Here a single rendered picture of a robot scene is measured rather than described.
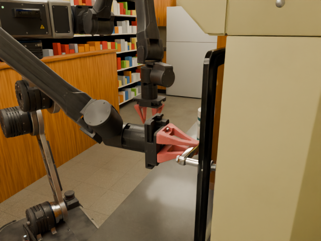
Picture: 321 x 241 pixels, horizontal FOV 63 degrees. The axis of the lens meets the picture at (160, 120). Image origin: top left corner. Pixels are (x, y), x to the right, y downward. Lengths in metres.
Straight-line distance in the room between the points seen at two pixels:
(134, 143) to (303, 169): 0.31
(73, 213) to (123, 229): 1.26
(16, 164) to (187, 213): 2.12
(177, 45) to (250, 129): 5.24
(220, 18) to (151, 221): 0.55
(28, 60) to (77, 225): 1.40
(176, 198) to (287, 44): 0.59
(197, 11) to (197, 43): 5.09
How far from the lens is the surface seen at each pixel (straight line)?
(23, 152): 2.72
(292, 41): 0.34
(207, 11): 0.35
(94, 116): 0.51
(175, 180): 0.90
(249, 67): 0.34
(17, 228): 1.98
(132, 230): 0.72
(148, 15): 0.89
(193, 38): 5.46
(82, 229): 1.83
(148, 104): 0.89
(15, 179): 2.74
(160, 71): 0.83
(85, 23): 1.18
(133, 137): 0.53
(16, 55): 0.60
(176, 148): 0.55
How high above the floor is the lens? 1.42
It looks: 20 degrees down
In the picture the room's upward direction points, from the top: straight up
